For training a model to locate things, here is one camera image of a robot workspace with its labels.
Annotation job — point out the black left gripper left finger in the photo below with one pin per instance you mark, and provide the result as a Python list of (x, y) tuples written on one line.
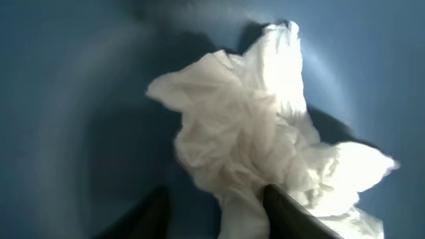
[(149, 219)]

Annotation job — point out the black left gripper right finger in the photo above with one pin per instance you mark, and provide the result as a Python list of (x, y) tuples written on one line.
[(289, 220)]

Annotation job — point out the white napkin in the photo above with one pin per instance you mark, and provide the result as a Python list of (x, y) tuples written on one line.
[(245, 125)]

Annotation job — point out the dark blue plate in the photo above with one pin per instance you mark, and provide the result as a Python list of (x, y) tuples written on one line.
[(81, 144)]

